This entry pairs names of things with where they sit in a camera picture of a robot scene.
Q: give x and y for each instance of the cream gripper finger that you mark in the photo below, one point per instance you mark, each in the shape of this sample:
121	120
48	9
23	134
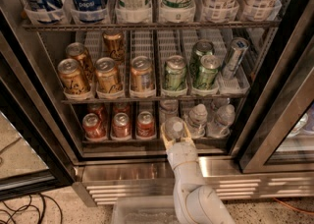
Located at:
168	142
187	135

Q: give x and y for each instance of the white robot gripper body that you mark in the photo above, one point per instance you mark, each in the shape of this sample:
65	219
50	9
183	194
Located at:
182	154

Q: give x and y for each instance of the clear water bottle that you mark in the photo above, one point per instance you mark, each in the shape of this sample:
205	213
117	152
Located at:
216	103
219	126
174	128
168	109
196	121

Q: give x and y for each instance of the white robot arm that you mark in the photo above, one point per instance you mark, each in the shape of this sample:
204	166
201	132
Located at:
189	180

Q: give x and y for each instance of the glass fridge door right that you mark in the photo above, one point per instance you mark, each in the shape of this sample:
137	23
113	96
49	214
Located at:
271	150

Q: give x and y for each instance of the glass fridge door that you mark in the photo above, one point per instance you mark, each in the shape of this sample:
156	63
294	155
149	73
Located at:
32	158
271	150

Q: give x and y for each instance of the glass fridge door left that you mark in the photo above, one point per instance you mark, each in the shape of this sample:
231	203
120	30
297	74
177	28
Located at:
32	158

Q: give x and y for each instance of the red soda can front right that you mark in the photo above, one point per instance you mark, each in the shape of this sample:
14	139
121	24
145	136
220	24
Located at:
145	125

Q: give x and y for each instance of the red soda can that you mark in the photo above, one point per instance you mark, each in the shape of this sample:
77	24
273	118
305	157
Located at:
122	107
93	126
98	109
145	125
121	126

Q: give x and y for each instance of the red soda can front middle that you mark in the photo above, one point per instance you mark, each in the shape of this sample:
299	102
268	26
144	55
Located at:
121	126

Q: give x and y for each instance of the red soda can back middle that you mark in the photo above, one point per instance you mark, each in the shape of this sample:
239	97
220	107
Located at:
122	107

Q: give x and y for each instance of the green LaCroix can front right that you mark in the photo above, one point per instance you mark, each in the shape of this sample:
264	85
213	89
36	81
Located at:
208	69

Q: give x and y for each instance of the green lacroix can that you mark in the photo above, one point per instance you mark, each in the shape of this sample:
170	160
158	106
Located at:
208	69
174	73
200	48

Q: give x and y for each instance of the clear plastic bin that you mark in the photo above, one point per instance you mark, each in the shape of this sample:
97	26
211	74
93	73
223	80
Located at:
162	209

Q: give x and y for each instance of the green LaCroix can left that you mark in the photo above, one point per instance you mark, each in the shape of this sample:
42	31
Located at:
174	73

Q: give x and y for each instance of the red soda can back left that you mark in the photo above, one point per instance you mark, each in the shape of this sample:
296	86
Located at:
98	109

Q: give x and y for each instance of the red soda can front left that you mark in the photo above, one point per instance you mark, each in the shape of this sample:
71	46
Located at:
93	126

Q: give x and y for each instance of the green LaCroix can back right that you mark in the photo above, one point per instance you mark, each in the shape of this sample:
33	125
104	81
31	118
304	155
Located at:
200	48

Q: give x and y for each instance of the orange lacroix can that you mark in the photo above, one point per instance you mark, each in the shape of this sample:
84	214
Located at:
73	77
108	75
80	53
115	44

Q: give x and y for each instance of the slim silver blue can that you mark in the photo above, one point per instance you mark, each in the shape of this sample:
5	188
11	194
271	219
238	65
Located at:
235	53

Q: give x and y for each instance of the orange LaCroix can far back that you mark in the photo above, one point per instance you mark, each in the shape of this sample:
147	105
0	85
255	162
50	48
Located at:
115	44

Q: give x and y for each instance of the orange LaCroix can front left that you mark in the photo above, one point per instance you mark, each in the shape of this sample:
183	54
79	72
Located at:
73	77

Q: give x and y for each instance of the orange LaCroix can back left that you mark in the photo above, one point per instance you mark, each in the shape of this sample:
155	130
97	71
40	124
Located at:
80	53

